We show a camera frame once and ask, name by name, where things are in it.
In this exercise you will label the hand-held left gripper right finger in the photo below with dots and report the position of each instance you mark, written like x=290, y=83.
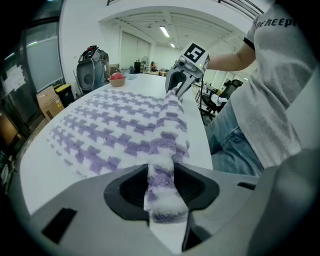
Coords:
x=225, y=200

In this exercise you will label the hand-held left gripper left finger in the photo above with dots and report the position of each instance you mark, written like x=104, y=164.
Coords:
x=82, y=200

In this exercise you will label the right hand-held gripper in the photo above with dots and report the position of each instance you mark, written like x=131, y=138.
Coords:
x=193, y=57

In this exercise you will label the purple white checked towel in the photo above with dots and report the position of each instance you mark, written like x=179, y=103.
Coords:
x=105, y=120

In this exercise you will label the person's right forearm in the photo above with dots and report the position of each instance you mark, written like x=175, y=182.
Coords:
x=225, y=62

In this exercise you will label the long ceiling light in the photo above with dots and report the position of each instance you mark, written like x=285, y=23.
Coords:
x=164, y=31
x=172, y=44

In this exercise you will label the black office chair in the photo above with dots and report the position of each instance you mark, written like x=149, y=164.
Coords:
x=212, y=105

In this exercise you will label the standing fan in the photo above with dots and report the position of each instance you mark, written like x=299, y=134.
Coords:
x=145, y=61

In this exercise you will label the person's blue jeans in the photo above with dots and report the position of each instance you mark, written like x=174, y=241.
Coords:
x=232, y=147

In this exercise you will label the tan bowl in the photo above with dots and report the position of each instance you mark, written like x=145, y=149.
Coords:
x=117, y=82

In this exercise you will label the red apple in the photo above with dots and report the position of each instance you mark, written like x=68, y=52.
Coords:
x=117, y=76

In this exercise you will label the person's grey t-shirt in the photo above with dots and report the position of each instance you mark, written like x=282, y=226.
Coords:
x=270, y=87

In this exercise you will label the grey treadmill machine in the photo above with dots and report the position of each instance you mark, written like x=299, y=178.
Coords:
x=87, y=75

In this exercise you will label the cardboard box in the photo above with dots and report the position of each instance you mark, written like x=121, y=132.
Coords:
x=48, y=103

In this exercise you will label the black bin with yellow lid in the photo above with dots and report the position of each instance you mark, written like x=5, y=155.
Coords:
x=65, y=95

